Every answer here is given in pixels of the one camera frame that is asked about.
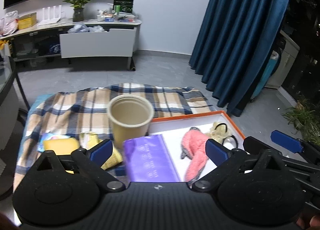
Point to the purple tissue pack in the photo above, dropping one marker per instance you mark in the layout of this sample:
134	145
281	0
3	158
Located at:
147	160

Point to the white plastic bag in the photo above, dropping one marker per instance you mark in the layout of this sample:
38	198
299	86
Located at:
9	23

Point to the beige paper cup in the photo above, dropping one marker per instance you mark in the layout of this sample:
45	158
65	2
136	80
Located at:
130	117

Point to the white balcony cabinet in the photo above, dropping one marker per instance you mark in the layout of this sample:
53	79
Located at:
288	51

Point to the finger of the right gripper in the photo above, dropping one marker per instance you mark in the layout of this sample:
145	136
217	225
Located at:
286	141

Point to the green black box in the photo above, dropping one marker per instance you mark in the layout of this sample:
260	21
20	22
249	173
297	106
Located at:
123	6

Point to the plaid blanket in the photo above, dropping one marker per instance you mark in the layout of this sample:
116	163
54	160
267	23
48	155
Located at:
71	113

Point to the yellow sponge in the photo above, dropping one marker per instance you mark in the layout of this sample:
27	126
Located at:
63	146

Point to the pink fluffy sock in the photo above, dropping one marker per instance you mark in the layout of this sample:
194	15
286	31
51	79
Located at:
193	146

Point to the white tv cabinet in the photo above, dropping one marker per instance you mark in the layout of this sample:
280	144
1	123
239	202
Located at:
118	39

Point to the balcony plant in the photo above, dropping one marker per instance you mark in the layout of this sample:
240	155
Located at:
305	118

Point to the orange rimmed white box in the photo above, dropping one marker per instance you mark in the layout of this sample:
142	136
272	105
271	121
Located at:
216	125

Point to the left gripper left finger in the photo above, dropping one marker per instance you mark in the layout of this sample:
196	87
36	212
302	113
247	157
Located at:
90	161

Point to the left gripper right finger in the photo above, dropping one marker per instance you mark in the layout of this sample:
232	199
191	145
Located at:
227	162

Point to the white router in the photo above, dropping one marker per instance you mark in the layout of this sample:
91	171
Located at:
51	15

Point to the blue curtain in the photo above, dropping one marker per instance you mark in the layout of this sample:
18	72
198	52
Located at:
232	47

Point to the yellow cardboard box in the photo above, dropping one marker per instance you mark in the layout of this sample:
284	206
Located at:
27	21

